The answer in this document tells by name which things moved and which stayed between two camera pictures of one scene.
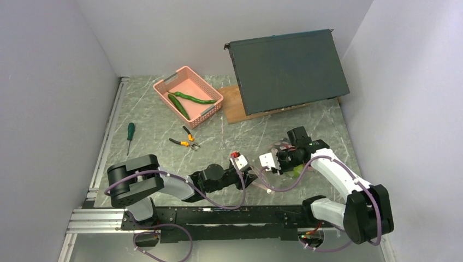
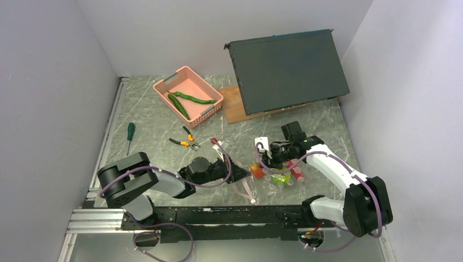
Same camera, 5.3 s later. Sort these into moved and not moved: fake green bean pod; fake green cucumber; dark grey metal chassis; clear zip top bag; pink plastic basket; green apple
Moved: clear zip top bag; green apple
Not moved: fake green bean pod; fake green cucumber; pink plastic basket; dark grey metal chassis
